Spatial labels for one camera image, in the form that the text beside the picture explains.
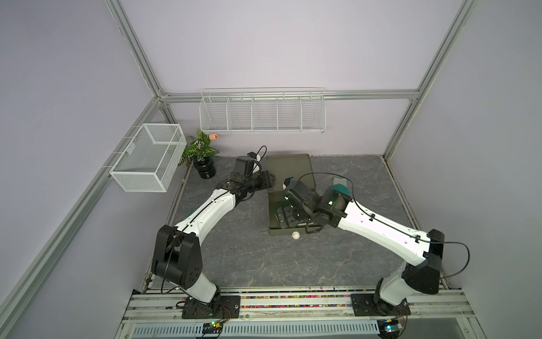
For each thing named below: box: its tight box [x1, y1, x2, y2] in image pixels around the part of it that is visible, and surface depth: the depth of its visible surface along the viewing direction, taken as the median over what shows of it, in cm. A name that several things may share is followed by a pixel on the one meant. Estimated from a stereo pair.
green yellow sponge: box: [276, 206, 298, 229], surface depth 65 cm
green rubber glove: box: [330, 176, 352, 198], surface depth 111 cm
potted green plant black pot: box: [177, 129, 220, 180], surface depth 96 cm
